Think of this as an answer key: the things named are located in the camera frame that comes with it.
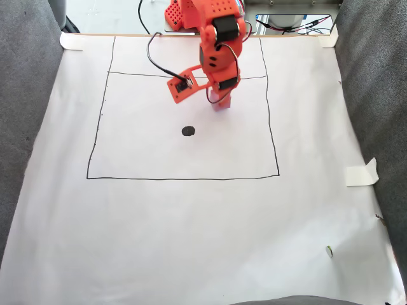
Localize white tape piece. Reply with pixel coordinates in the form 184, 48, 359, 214
319, 24, 339, 49
59, 32, 85, 51
344, 157, 380, 187

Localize black camera cable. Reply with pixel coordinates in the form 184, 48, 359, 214
137, 0, 192, 84

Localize dark grey cylinder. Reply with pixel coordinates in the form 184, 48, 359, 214
48, 0, 81, 34

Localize thin arm motor wire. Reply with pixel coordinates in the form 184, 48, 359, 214
206, 20, 252, 105

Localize metal frame with window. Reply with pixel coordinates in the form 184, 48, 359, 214
243, 0, 345, 36

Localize grey cloth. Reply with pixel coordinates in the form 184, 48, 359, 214
0, 0, 65, 269

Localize red and black wires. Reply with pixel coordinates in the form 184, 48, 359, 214
256, 17, 332, 35

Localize pink cube block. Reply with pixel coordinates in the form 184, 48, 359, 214
209, 90, 233, 112

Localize orange bracket with small camera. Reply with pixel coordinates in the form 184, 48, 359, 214
167, 65, 211, 105

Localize white paper sheet with lines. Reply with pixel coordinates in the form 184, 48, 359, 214
0, 33, 406, 305

